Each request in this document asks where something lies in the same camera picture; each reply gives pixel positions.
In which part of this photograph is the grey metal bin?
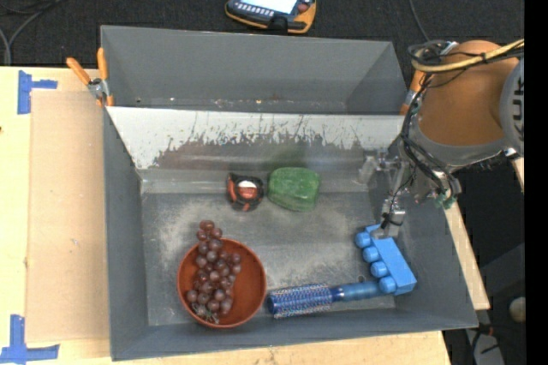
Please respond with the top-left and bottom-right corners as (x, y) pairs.
(98, 24), (480, 362)

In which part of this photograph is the blue round hairbrush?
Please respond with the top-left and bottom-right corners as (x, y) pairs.
(265, 280), (383, 320)

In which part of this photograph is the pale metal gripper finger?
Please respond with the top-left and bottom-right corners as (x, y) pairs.
(371, 198), (407, 241)
(357, 154), (402, 185)

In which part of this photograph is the purple grape bunch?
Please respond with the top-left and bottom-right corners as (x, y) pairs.
(184, 219), (243, 324)

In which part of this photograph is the brown cardboard board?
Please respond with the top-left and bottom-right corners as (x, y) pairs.
(23, 90), (113, 345)

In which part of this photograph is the blue toy building block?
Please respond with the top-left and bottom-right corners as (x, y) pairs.
(354, 223), (419, 297)

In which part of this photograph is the red-brown round bowl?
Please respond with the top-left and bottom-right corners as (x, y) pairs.
(176, 237), (268, 330)

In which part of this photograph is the green sponge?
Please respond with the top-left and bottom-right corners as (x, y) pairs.
(266, 166), (322, 213)

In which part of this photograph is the black and orange tape measure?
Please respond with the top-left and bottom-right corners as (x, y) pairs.
(225, 171), (265, 212)

